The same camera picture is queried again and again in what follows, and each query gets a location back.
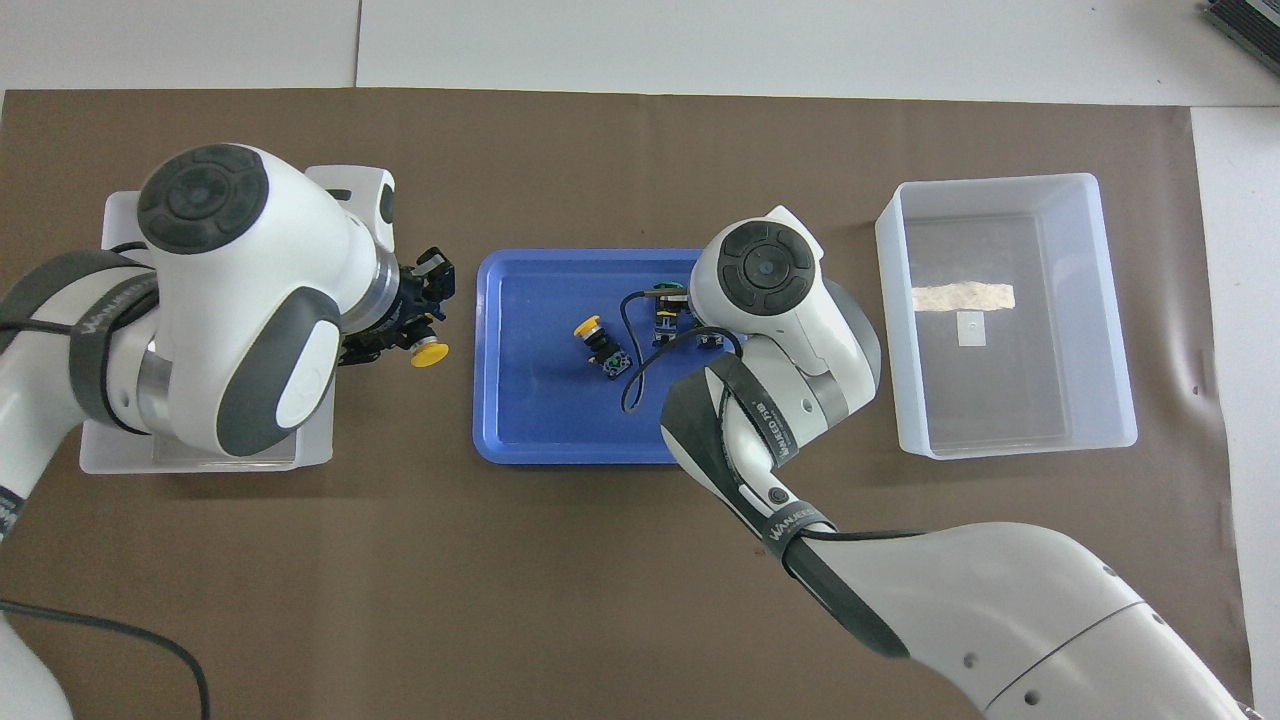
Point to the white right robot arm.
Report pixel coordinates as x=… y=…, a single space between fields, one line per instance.
x=800 y=320

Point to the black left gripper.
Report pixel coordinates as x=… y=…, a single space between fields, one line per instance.
x=398 y=318

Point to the white label sticker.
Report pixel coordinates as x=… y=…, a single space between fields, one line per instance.
x=972 y=328

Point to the blue plastic tray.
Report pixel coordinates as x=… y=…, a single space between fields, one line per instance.
x=540 y=400

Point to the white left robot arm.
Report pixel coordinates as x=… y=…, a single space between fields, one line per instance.
x=250 y=260

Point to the brown paper mat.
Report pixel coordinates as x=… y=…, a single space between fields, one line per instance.
x=500 y=600

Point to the translucent white plastic box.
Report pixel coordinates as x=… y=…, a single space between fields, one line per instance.
x=1000 y=400
x=310 y=452

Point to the yellow push button switch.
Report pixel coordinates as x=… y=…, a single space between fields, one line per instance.
x=603 y=350
x=430 y=353

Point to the dark ribbed device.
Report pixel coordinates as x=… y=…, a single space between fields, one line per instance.
x=1250 y=25

